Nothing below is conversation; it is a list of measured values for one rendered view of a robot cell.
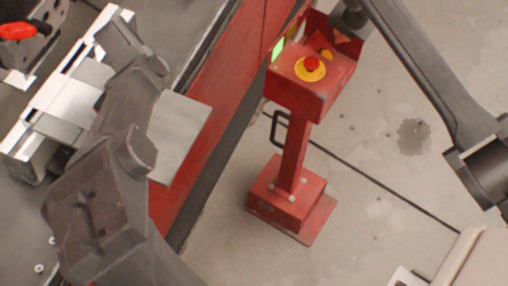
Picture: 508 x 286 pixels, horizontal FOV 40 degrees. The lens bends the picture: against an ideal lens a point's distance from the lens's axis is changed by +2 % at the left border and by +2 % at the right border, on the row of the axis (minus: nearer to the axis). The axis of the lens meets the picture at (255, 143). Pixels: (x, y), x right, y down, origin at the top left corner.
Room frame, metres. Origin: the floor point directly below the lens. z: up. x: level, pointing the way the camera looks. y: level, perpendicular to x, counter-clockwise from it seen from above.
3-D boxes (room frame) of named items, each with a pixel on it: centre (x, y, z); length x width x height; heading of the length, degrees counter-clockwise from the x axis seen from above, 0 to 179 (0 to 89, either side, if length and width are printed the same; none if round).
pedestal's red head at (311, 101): (1.05, -0.12, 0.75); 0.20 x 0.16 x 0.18; 155
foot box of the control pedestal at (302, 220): (1.04, -0.14, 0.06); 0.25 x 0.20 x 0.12; 65
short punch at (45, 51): (0.71, 0.38, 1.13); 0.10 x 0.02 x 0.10; 162
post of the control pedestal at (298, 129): (1.05, -0.12, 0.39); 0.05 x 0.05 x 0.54; 65
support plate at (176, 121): (0.67, 0.24, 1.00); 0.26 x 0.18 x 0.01; 72
